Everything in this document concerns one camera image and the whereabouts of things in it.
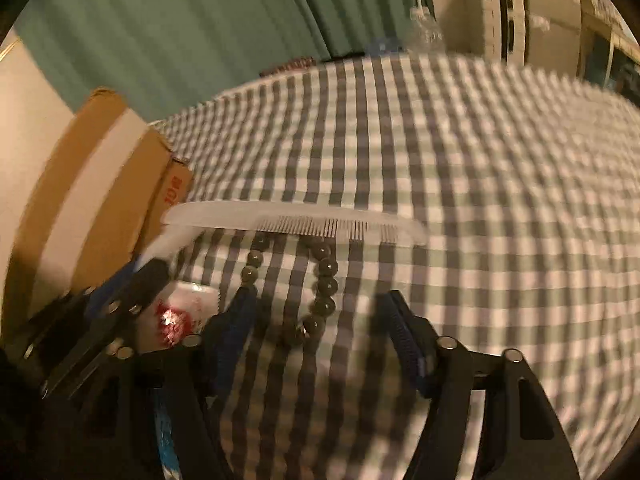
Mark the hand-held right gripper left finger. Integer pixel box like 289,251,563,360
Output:
117,285,258,480

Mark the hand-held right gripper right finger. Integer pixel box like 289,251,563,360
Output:
375,290,583,480

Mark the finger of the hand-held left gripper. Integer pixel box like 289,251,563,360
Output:
40,258,172,400
20,262,146,361

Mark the dark bead bracelet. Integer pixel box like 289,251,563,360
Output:
240,235,341,347

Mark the brown cardboard box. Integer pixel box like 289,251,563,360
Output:
0,87,194,331

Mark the white plastic comb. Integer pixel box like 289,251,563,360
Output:
132,200,429,268

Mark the red and white small box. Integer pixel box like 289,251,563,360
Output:
135,280,221,353

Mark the grey checked blanket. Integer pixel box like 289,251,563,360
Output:
150,52,640,480

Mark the patterned bag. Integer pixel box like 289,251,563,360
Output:
260,57,317,77

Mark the green curtain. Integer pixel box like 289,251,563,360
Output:
12,0,436,121

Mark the large clear water bottle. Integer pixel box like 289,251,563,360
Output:
407,7,446,53

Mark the white drawer cabinet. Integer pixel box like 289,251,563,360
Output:
462,0,526,63

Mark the beige cabinet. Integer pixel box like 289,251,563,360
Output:
520,0,586,68

